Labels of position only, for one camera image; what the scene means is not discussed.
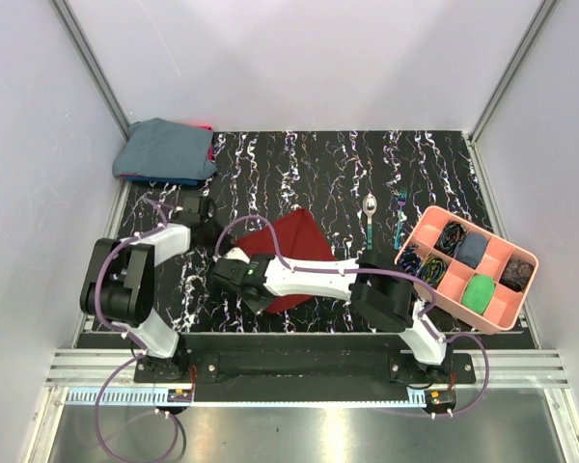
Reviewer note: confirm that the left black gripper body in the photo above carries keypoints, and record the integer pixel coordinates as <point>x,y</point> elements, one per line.
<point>212,231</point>

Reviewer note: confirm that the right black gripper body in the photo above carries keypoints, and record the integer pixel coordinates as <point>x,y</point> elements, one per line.
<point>256,307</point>

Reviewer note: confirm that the dark red cloth napkin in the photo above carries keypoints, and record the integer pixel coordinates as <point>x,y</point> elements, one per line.
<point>298,235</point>

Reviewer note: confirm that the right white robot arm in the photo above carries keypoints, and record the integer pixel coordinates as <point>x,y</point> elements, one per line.
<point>373,286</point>

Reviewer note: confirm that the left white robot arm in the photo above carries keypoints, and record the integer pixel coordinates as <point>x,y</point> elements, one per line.
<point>119,291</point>

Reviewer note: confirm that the folded pink cloth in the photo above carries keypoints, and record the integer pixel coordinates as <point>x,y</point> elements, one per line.
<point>205,134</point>

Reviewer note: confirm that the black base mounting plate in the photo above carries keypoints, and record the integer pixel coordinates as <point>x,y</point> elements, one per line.
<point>305,368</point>

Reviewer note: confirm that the folded grey-blue cloth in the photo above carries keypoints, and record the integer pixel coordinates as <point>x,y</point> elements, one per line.
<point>159,148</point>

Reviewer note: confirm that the blue dotted rolled sock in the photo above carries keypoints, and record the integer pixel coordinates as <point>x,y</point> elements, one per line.
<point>409,260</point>

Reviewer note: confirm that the yellow blue rolled sock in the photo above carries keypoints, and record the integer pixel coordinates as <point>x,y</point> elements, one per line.
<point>433,271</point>

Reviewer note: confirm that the dark patterned rolled sock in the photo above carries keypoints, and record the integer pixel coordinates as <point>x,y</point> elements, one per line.
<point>450,238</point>

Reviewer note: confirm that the grey-blue rolled sock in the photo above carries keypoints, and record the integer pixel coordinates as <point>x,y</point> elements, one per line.
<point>471,250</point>

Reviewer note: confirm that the green rolled sock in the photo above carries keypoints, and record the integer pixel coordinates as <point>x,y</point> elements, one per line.
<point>478,293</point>

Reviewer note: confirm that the pink divided organizer tray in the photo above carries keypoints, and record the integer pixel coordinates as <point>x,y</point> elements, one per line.
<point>505,306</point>

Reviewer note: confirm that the brown patterned rolled sock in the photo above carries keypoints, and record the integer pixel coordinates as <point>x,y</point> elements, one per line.
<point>517,274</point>

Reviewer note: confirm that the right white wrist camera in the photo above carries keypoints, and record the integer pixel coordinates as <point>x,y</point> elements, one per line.
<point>236,254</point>

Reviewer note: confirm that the silver spoon patterned handle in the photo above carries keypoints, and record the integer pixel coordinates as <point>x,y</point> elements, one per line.
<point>369,207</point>

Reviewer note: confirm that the fork with teal handle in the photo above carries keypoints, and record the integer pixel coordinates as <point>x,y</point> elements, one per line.
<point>401,202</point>

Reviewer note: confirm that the left aluminium frame post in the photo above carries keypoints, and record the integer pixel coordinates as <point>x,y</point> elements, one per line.
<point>85,52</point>

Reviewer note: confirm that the aluminium frame post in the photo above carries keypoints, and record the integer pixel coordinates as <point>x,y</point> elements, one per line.
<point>85,52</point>
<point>532,32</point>

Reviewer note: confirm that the right aluminium frame post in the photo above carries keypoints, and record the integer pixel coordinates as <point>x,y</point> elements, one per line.
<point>532,32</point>

